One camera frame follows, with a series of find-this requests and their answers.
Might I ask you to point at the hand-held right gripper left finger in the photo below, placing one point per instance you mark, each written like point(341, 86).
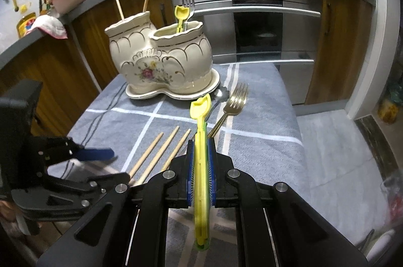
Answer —
point(190, 179)

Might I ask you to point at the clear plastic bag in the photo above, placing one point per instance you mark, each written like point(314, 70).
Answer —
point(393, 194)

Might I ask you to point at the white towel pink edge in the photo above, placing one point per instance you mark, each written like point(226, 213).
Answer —
point(50, 26)

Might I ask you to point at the gold metal fork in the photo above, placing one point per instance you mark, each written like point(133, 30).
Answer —
point(234, 103)

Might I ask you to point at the built-in steel oven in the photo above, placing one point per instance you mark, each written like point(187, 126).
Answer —
point(258, 34)

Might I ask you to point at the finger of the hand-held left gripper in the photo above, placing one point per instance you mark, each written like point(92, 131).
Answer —
point(110, 179)
point(94, 154)

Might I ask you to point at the yellow plastic utensil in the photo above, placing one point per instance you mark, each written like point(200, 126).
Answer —
point(180, 15)
point(200, 160)

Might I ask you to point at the cream ceramic utensil holder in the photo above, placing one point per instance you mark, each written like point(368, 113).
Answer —
point(189, 59)

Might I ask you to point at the grey metal spoon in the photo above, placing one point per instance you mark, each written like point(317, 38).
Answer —
point(220, 94)

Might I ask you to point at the grey checked table cloth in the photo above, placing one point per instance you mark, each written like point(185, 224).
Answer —
point(132, 116)

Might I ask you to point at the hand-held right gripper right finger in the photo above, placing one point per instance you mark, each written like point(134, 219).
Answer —
point(211, 179)

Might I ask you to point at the cream ceramic drip tray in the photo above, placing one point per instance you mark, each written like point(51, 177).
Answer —
point(201, 90)

